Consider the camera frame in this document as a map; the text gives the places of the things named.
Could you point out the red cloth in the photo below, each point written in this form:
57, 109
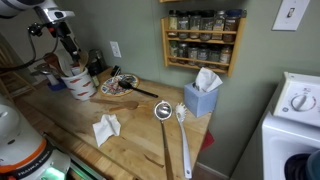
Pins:
206, 140

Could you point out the white light switch plate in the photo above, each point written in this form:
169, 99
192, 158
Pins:
290, 15

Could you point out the small black box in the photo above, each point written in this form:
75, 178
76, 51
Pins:
115, 70

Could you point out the blue shaker holder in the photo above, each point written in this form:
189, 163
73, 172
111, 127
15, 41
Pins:
57, 86

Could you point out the blue lid spice jar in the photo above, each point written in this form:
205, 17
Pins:
231, 25

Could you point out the white pasta spoon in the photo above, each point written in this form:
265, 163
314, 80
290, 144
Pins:
181, 115

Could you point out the white wall outlet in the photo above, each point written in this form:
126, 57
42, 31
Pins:
115, 49

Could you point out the salt shaker with steel lid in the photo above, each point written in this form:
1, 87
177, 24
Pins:
45, 69

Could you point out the black cooking spoon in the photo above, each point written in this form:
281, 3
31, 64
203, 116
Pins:
126, 85

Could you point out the small glass bottle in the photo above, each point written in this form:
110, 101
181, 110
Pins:
95, 81

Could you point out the steel canister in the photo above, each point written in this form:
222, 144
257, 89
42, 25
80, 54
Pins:
96, 60

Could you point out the wooden spice rack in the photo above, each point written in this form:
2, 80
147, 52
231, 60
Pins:
233, 50

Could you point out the white tissue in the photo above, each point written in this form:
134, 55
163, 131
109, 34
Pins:
206, 79

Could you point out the glass spice jar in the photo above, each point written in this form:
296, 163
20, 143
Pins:
173, 50
182, 51
172, 22
183, 24
225, 56
203, 55
207, 25
219, 25
193, 53
195, 24
214, 56

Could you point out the dark brown wooden spoon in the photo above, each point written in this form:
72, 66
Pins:
53, 61

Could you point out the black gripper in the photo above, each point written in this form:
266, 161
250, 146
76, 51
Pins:
65, 35

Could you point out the round patterned trivet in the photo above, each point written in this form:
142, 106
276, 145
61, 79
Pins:
111, 87

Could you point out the blue tissue box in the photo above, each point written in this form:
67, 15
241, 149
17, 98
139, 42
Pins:
200, 101

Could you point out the white crumpled napkin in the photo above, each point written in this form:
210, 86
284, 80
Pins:
106, 128

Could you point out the white stove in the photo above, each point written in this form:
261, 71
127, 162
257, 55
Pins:
290, 133

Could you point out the wooden chair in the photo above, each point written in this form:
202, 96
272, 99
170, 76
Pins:
11, 80

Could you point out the wooden shelf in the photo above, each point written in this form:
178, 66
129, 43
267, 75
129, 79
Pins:
170, 1

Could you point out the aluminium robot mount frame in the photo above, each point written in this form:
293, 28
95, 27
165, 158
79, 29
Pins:
85, 170

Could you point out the white crock with red chilies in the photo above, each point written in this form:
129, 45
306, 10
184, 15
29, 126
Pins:
81, 86

